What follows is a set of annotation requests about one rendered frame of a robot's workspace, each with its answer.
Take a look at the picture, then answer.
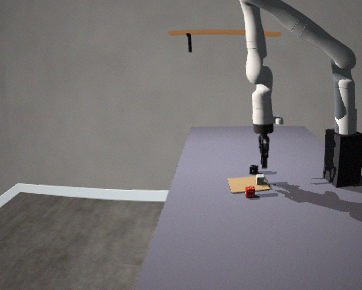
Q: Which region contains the tan flat mat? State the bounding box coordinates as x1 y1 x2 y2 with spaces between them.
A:
228 177 270 193

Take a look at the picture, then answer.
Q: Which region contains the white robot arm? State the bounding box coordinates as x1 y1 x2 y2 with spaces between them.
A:
240 0 357 135

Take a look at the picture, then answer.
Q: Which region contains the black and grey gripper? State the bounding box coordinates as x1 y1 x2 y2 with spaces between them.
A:
253 123 274 169

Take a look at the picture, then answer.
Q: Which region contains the red die with white pips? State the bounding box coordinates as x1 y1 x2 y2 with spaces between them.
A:
245 186 255 198

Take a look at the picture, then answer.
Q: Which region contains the black die with white pips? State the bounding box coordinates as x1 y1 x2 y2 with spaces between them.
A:
249 165 258 175

